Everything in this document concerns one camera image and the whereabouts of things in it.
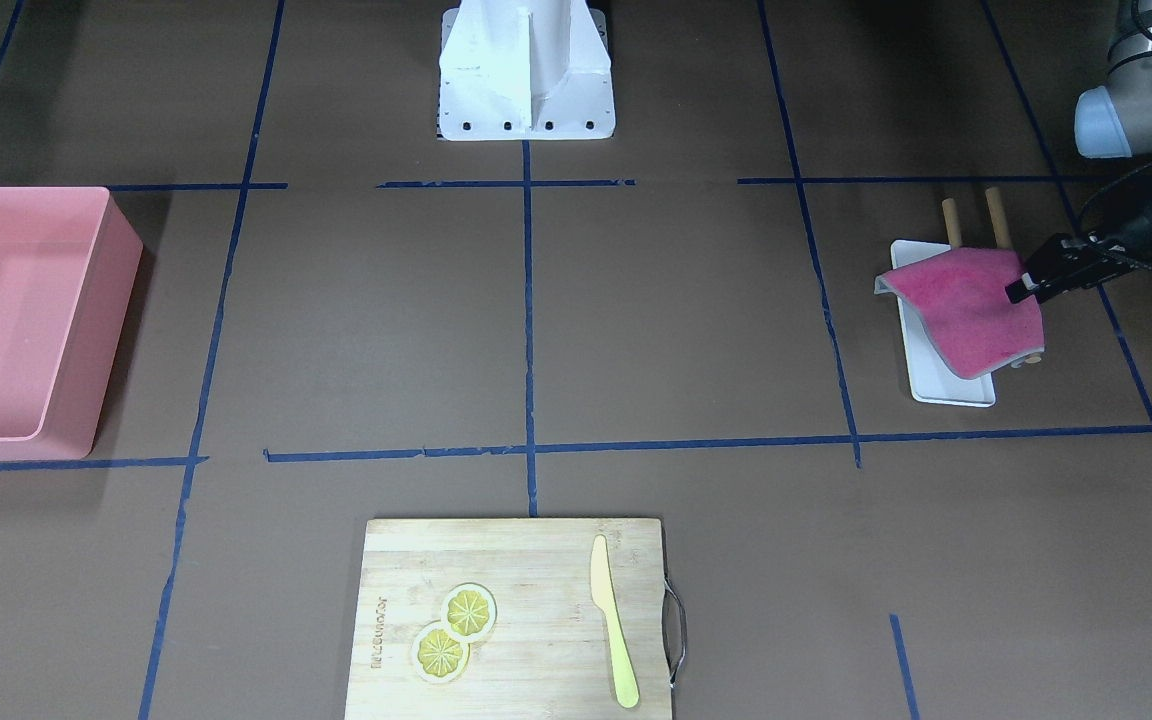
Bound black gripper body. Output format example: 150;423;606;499
1024;233;1134;293

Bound pink microfiber cloth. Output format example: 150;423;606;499
876;247;1046;381

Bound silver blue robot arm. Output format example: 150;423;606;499
1006;1;1152;304

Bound wooden rack dowel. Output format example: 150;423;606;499
986;185;1014;251
941;197;964;249

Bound white rack tray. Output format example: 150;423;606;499
890;240;996;407

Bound yellow plastic knife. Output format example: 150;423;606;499
589;535;641;708

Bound bamboo cutting board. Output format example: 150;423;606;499
343;518;675;719

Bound lemon slice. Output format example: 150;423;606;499
410;623;472;684
442;582;498;644

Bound pink plastic bin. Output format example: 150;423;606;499
0;185;143;462

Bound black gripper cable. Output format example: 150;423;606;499
1076;141;1152;301

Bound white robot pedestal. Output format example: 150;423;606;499
435;1;617;142

